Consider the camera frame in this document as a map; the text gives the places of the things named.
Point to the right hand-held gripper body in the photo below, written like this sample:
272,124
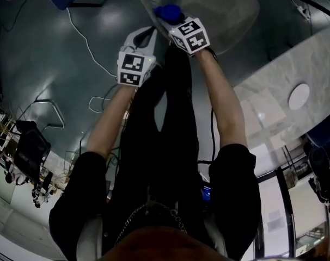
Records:
192,37

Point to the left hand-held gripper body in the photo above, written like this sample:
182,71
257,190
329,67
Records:
132,67

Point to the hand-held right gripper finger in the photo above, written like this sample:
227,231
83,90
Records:
164,25

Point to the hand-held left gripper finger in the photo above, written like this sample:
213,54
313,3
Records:
152,45
130,37

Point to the blue cloth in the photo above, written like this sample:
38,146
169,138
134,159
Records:
170,13

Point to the grey shell chair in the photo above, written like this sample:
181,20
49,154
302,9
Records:
222,9

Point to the person's right forearm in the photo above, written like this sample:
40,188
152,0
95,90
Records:
225,99

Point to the person's left forearm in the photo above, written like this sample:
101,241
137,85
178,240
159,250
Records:
107,124

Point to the black office chair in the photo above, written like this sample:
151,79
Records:
31,151

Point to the person's black trousers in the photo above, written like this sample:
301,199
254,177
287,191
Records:
154,135

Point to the grey marble table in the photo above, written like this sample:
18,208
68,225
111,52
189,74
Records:
290,58

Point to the white power strip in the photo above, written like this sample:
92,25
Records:
304,11

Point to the white plate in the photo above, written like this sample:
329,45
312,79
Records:
299,96

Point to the black screen device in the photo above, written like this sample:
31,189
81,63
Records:
207,193

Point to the person's black top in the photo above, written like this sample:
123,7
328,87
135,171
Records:
233,178

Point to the person's white vest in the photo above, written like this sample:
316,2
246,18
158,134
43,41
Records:
91,235

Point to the person's chin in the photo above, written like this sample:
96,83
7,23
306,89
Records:
159,246

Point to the black framed glass door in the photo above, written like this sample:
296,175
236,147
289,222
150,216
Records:
282,213

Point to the chrome tube floor frame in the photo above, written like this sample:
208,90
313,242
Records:
61,115

